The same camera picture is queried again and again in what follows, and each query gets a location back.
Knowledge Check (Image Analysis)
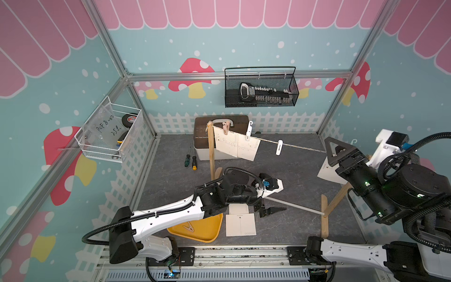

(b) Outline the postcard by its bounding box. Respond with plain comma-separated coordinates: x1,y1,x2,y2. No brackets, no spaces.
229,203,249,215
317,158,348,185
225,213,257,237
213,126,238,157
237,134,261,162

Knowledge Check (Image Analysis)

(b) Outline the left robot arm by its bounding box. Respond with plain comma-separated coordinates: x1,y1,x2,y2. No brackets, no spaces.
82,167,283,266

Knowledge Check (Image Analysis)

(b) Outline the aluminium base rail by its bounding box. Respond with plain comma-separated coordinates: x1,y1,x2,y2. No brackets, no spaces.
91,245,395,282

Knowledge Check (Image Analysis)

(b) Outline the white clothespin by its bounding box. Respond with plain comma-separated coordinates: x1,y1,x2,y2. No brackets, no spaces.
245,121,253,141
276,140,284,156

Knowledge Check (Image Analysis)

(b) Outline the black wire mesh basket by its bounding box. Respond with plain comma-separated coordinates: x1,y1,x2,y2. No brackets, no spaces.
224,67,299,108

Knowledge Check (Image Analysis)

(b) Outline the green handled screwdriver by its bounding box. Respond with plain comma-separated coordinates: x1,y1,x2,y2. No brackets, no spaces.
184,148,191,168

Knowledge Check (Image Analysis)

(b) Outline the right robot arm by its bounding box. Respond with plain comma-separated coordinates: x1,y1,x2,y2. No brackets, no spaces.
304,130,451,282

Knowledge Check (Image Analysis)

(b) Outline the yellow plastic tray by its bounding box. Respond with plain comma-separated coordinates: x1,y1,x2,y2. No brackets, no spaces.
167,215,223,243

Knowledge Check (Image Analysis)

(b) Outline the wooden clothesline rack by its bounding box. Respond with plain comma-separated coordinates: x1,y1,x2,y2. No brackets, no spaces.
206,121,352,239

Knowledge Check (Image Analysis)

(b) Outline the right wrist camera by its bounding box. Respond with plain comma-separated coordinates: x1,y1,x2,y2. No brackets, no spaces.
366,129,409,170

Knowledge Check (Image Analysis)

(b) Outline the black tape roll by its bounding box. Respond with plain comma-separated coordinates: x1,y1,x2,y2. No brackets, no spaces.
121,114,137,129

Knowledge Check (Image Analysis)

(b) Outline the pink clothespin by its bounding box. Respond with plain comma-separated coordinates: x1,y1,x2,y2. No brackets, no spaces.
182,222,195,233
222,119,234,135

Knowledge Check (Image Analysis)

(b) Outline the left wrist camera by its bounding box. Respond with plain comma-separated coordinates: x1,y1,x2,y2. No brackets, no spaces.
257,173,284,198

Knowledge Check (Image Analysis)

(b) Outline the white wire basket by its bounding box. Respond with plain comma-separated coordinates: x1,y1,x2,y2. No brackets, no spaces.
75,97,146,163

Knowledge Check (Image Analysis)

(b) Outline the yellow handled screwdriver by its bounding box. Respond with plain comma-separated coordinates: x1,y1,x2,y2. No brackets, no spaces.
191,149,197,171

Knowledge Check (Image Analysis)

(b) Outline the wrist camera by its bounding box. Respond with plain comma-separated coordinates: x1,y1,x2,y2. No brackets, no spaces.
366,129,409,170
257,173,284,198

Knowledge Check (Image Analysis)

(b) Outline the brown lidded storage box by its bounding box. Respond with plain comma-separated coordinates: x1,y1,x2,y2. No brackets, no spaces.
193,114,250,161

